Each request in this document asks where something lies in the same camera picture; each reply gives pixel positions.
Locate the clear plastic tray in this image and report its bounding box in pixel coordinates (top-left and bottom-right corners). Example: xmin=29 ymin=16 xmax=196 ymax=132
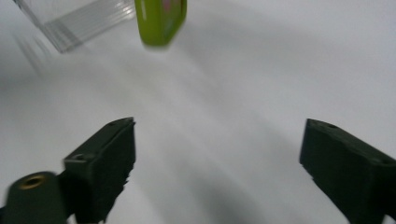
xmin=12 ymin=0 xmax=136 ymax=54

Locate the green cartoon phone case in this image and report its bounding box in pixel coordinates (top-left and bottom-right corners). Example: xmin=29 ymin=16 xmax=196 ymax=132
xmin=134 ymin=0 xmax=189 ymax=48

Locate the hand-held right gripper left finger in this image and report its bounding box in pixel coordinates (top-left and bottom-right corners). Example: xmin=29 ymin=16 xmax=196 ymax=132
xmin=59 ymin=117 xmax=137 ymax=224

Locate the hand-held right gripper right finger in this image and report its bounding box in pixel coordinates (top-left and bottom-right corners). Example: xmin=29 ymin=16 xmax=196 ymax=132
xmin=299 ymin=118 xmax=396 ymax=224

